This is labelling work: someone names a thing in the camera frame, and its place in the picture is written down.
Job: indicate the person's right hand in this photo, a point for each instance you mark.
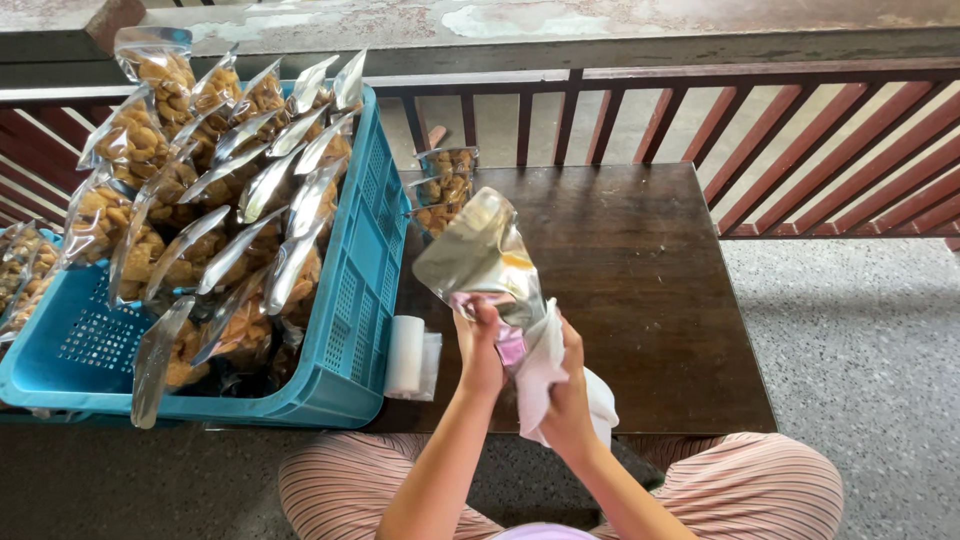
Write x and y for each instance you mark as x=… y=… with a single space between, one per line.
x=571 y=397

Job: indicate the person's left hand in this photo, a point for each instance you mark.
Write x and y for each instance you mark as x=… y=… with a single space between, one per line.
x=480 y=352

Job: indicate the white cloth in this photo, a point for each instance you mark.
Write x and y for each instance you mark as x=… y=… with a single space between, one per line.
x=544 y=379

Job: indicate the silver foil snack bag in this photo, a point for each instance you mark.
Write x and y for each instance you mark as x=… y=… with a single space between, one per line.
x=484 y=259

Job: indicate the white tissue roll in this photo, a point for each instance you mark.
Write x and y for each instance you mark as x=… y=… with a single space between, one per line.
x=405 y=355

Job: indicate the dark wooden table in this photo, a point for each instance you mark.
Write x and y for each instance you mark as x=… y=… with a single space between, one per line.
x=645 y=300

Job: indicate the lilac shirt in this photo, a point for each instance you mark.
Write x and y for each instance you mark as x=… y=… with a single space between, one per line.
x=544 y=532

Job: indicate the blue plastic crate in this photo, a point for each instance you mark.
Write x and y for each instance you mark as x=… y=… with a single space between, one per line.
x=352 y=300

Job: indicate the clear snack bag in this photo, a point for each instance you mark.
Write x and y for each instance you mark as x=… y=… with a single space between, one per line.
x=436 y=217
x=444 y=189
x=450 y=160

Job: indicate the striped pink trousers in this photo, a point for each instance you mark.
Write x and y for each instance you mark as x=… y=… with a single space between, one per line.
x=750 y=487

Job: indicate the pile of clear snack bags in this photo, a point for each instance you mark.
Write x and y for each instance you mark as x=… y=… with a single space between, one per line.
x=202 y=202

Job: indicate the red wooden railing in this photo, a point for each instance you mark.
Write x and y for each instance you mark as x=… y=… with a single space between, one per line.
x=787 y=150

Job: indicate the heap of snack bags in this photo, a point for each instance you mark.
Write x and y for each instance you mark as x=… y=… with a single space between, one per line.
x=22 y=274

